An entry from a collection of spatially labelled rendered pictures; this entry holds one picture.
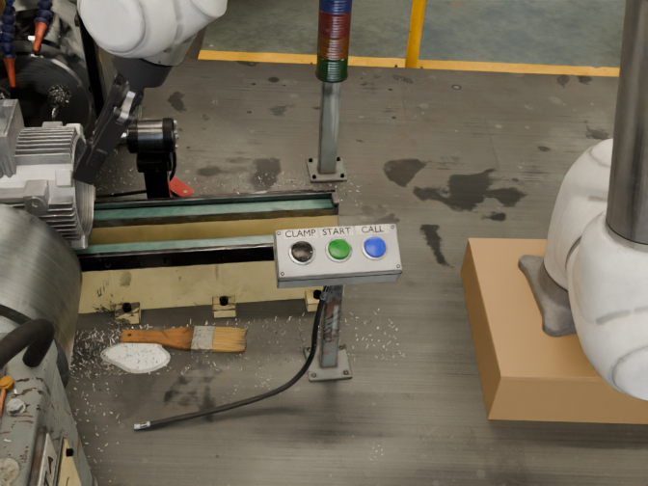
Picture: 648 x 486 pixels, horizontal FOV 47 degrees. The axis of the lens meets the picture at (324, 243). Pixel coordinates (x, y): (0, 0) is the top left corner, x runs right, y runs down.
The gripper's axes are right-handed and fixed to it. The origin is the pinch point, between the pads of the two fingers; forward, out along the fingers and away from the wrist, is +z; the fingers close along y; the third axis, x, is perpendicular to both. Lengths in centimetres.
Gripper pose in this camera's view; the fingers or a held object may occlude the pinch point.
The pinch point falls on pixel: (91, 161)
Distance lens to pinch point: 114.2
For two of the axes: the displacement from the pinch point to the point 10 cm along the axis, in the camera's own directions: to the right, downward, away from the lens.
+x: 8.4, 3.2, 4.4
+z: -5.3, 6.8, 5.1
